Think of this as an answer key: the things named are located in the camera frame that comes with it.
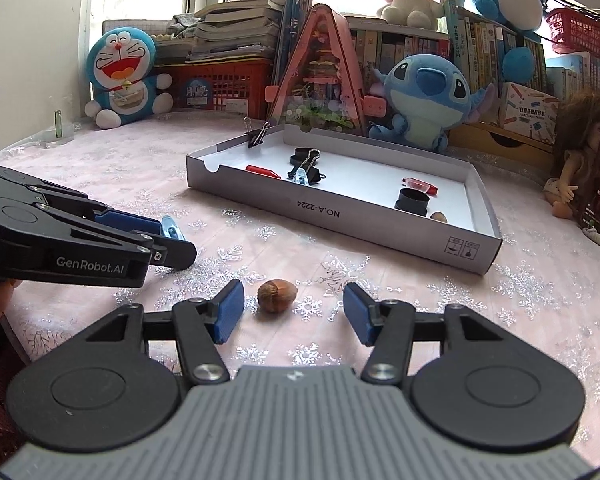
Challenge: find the pink triangular miniature house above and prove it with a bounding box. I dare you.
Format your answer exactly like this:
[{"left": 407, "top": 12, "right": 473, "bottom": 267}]
[{"left": 264, "top": 3, "right": 387, "bottom": 136}]

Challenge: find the light blue hair clip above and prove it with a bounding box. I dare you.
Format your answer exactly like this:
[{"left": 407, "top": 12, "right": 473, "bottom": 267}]
[
  {"left": 161, "top": 216, "right": 185, "bottom": 240},
  {"left": 288, "top": 167, "right": 311, "bottom": 186}
]

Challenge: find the Stitch plush toy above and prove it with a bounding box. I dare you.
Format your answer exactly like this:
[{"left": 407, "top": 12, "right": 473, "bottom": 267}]
[{"left": 368, "top": 54, "right": 496, "bottom": 154}]

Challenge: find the row of upright books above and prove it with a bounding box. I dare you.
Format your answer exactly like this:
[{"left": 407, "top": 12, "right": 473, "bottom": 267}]
[{"left": 347, "top": 3, "right": 600, "bottom": 100}]

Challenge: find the brown haired doll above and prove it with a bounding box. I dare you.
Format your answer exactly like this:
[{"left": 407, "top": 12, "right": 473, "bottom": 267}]
[{"left": 543, "top": 90, "right": 600, "bottom": 219}]

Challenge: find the blue plush on shelf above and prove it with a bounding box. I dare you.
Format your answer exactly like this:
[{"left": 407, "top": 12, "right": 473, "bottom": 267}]
[{"left": 472, "top": 0, "right": 546, "bottom": 84}]

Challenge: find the red plastic crate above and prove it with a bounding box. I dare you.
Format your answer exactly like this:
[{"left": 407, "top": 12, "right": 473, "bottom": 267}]
[{"left": 151, "top": 58, "right": 272, "bottom": 119}]

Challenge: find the Doraemon plush toy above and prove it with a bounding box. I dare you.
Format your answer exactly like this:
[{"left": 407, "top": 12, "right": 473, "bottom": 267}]
[{"left": 84, "top": 27, "right": 174, "bottom": 129}]

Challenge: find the red clear clip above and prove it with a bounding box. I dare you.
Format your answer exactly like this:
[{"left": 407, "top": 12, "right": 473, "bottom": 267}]
[{"left": 402, "top": 177, "right": 438, "bottom": 196}]

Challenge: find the small binder clip on tray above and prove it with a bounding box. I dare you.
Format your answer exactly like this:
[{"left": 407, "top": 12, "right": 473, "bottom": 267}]
[{"left": 244, "top": 116, "right": 271, "bottom": 148}]

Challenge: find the white cardboard box tray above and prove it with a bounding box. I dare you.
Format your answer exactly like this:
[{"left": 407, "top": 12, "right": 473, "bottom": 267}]
[{"left": 186, "top": 125, "right": 502, "bottom": 275}]

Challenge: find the stack of books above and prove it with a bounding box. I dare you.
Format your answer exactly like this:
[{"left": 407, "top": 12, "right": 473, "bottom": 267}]
[{"left": 155, "top": 0, "right": 313, "bottom": 65}]

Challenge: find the black round cap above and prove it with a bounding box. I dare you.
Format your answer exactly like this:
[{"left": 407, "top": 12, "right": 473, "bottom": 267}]
[{"left": 394, "top": 188, "right": 429, "bottom": 217}]

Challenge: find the white patterned carton box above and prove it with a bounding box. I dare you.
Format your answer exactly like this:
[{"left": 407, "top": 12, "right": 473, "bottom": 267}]
[{"left": 498, "top": 82, "right": 559, "bottom": 145}]

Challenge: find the wooden drawer box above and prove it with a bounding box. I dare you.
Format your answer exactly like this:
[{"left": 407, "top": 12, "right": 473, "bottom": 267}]
[{"left": 448, "top": 122, "right": 553, "bottom": 174}]

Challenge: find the red basket on shelf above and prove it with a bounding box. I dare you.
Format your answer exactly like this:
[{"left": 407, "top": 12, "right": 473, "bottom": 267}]
[{"left": 546, "top": 8, "right": 600, "bottom": 58}]

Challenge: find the large black binder clip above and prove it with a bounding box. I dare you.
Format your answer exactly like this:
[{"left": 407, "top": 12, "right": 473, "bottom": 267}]
[{"left": 288, "top": 148, "right": 326, "bottom": 185}]

